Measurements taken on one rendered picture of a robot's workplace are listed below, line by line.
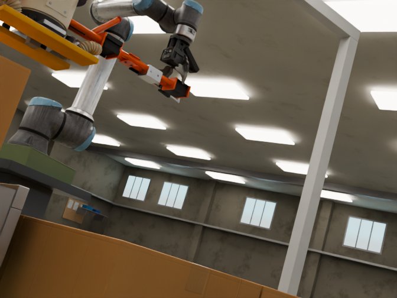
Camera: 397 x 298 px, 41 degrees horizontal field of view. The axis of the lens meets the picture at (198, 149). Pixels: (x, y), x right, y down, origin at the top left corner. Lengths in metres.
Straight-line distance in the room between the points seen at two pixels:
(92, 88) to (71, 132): 0.25
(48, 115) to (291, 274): 2.88
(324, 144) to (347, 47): 1.00
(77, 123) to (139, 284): 1.66
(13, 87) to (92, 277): 0.71
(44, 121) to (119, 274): 1.62
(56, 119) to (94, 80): 0.28
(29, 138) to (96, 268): 1.52
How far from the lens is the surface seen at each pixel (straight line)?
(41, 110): 2.63
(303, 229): 4.87
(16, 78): 1.65
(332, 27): 5.39
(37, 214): 2.60
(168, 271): 1.14
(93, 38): 1.95
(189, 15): 2.24
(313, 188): 4.94
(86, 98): 2.73
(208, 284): 1.21
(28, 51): 1.95
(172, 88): 2.12
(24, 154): 2.48
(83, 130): 2.69
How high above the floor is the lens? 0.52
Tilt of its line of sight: 13 degrees up
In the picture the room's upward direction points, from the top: 17 degrees clockwise
